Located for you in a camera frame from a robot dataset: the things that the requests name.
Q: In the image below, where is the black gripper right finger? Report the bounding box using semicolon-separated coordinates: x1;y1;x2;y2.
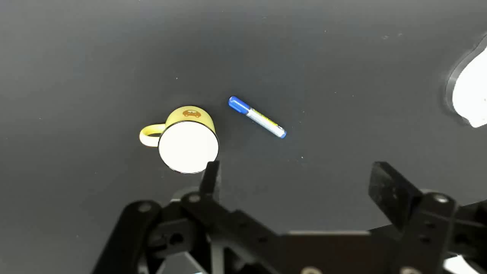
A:
366;160;457;258

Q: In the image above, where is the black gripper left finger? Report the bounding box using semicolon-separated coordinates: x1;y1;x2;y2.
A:
181;160;278;244

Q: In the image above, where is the blue and white marker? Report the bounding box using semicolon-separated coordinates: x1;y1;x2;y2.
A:
226;95;287;141

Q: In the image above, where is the yellow mug with white inside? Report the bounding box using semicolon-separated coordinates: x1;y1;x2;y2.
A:
138;106;220;176

